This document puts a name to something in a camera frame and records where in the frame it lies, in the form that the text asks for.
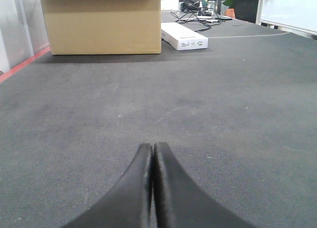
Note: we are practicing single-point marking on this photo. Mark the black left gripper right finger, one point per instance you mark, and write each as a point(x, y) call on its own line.
point(179, 201)

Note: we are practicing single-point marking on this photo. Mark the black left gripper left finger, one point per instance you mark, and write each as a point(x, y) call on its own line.
point(128, 203)

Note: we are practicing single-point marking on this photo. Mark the long white product box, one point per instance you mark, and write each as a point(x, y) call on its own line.
point(181, 37)

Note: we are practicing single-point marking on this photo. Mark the large brown cardboard box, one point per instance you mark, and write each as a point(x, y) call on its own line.
point(89, 27)

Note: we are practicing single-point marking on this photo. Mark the white board panel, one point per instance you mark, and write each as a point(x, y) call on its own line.
point(297, 15)

